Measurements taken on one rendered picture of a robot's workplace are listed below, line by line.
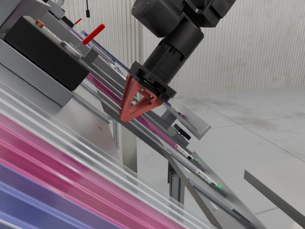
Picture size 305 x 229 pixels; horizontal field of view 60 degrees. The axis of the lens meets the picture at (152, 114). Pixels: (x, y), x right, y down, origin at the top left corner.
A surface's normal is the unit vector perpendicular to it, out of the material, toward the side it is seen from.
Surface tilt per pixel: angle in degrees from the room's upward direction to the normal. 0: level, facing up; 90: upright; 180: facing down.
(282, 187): 0
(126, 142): 90
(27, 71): 90
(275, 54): 90
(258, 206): 0
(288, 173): 0
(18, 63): 90
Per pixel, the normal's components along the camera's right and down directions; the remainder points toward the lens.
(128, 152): 0.28, 0.33
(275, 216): 0.00, -0.94
